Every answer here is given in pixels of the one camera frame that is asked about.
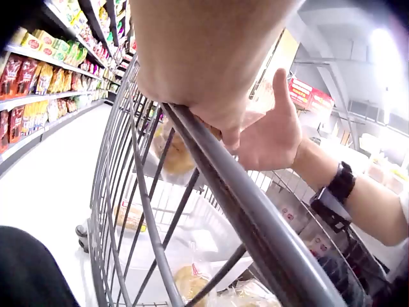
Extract person's body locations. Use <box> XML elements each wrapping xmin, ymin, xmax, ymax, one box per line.
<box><xmin>350</xmin><ymin>191</ymin><xmax>409</xmax><ymax>290</ymax></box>

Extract full shop shelf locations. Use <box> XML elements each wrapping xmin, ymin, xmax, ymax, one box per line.
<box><xmin>0</xmin><ymin>0</ymin><xmax>140</xmax><ymax>176</ymax></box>

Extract person's right thumb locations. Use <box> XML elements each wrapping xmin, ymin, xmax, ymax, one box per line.
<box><xmin>273</xmin><ymin>68</ymin><xmax>297</xmax><ymax>111</ymax></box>

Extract grey wire shopping cart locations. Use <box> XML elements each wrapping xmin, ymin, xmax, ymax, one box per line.
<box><xmin>76</xmin><ymin>53</ymin><xmax>391</xmax><ymax>307</ymax></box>

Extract black wrist band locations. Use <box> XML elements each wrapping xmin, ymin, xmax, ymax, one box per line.
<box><xmin>309</xmin><ymin>161</ymin><xmax>357</xmax><ymax>233</ymax></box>

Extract clear bread packet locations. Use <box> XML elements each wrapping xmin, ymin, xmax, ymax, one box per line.
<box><xmin>153</xmin><ymin>124</ymin><xmax>196</xmax><ymax>186</ymax></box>
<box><xmin>217</xmin><ymin>278</ymin><xmax>282</xmax><ymax>307</ymax></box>
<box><xmin>174</xmin><ymin>265</ymin><xmax>212</xmax><ymax>307</ymax></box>
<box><xmin>113</xmin><ymin>201</ymin><xmax>148</xmax><ymax>231</ymax></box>

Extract person's legs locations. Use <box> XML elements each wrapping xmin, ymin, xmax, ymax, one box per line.
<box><xmin>0</xmin><ymin>225</ymin><xmax>81</xmax><ymax>307</ymax></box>

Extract person's left fingers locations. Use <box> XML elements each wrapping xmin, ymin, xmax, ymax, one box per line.
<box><xmin>195</xmin><ymin>114</ymin><xmax>243</xmax><ymax>151</ymax></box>

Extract white plastic bag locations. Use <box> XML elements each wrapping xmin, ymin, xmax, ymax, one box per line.
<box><xmin>144</xmin><ymin>191</ymin><xmax>256</xmax><ymax>290</ymax></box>

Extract person's right hand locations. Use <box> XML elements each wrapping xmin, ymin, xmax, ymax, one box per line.
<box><xmin>236</xmin><ymin>68</ymin><xmax>304</xmax><ymax>174</ymax></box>

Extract red hanging sign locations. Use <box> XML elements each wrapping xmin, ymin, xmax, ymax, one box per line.
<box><xmin>312</xmin><ymin>90</ymin><xmax>335</xmax><ymax>110</ymax></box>
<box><xmin>288</xmin><ymin>77</ymin><xmax>316</xmax><ymax>108</ymax></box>

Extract white display counter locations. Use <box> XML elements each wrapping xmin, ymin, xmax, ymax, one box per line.
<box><xmin>332</xmin><ymin>127</ymin><xmax>409</xmax><ymax>196</ymax></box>

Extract person's left hand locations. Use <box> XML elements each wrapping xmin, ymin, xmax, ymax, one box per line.
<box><xmin>128</xmin><ymin>0</ymin><xmax>308</xmax><ymax>151</ymax></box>

